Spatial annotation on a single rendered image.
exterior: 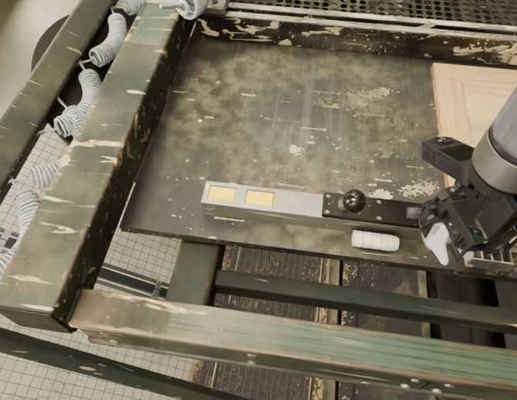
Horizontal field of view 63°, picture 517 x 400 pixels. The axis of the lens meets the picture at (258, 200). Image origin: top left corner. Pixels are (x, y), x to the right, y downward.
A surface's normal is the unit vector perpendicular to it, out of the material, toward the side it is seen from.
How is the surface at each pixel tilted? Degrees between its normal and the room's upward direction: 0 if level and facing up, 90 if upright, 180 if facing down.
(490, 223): 36
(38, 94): 90
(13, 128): 90
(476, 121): 60
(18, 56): 90
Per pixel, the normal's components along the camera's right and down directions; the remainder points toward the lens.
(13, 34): 0.49, -0.38
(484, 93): 0.00, -0.55
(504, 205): -0.98, 0.17
